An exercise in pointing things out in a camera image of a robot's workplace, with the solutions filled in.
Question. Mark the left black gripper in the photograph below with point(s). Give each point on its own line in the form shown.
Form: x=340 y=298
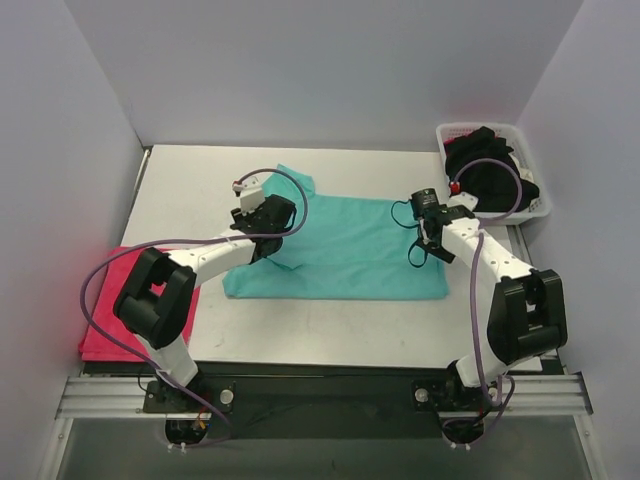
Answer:
x=279 y=212

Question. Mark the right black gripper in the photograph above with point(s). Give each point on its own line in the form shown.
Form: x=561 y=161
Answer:
x=428 y=232

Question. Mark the black t shirt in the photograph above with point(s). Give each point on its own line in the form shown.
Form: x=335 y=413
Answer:
x=493 y=185

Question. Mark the teal t shirt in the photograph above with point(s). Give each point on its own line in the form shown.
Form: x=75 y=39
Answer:
x=348 y=249

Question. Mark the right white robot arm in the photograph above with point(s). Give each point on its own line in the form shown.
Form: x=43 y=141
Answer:
x=517 y=311

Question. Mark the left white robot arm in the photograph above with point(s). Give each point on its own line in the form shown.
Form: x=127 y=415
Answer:
x=205 y=262

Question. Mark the white garment in basket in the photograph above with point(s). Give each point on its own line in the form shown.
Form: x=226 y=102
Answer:
x=525 y=173

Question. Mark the folded pink t shirt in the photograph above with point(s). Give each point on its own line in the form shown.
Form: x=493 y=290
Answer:
x=146 y=301

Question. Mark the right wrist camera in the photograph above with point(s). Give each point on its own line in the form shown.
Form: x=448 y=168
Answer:
x=458 y=197

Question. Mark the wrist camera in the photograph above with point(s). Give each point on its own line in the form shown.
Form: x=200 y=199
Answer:
x=250 y=194
x=458 y=197

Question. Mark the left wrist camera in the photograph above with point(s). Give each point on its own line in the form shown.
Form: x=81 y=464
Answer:
x=250 y=194

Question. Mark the aluminium left side rail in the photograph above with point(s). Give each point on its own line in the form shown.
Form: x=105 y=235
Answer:
x=147 y=151

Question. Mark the aluminium rail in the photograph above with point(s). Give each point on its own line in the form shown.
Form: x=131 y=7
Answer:
x=120 y=397
x=550 y=362
x=147 y=151

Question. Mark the aluminium right side rail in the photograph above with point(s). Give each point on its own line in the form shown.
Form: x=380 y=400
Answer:
x=550 y=362

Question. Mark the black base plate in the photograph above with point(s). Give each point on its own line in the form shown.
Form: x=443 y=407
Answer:
x=250 y=401

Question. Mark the aluminium front rail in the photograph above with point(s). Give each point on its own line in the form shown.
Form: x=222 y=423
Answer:
x=120 y=397

